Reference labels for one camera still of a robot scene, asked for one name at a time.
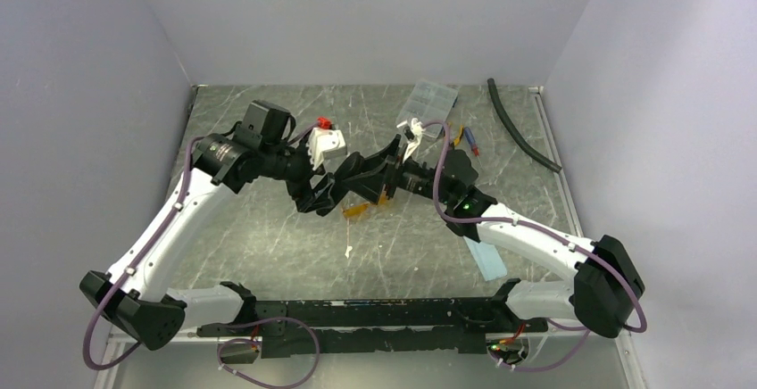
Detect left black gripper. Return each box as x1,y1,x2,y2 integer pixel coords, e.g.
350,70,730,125
260,135,335,211

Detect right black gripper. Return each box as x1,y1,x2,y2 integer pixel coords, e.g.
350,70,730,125
342,136,454,205

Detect orange transparent sunglasses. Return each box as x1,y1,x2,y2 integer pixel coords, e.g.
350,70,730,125
341,194,392,221

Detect light blue cleaning cloth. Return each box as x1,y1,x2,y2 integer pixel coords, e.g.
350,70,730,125
463,237,508,282

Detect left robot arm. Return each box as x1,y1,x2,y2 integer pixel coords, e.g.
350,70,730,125
79,100,346,351

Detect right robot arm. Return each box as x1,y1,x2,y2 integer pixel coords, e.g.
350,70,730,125
335,137,648,338

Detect clear plastic organizer box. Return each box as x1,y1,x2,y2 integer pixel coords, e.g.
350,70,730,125
396,79,459,123

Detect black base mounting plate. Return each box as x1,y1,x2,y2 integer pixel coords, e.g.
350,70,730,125
196,297,547,359

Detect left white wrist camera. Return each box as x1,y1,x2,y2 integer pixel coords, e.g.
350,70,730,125
306,128,347,170

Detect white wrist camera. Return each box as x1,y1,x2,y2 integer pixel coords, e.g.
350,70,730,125
306,128,347,170
396,118,424,161

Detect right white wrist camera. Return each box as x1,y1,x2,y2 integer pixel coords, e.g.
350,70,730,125
396,118,424,161

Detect yellow handled pliers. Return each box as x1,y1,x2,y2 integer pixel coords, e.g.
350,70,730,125
446,123,464,148

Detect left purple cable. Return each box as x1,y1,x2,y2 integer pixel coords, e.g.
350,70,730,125
81,121,321,389

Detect black rubber hose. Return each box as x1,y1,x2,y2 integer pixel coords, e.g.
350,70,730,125
486,78,563,175

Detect aluminium frame rail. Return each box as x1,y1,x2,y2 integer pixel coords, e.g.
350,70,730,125
108,301,632,343

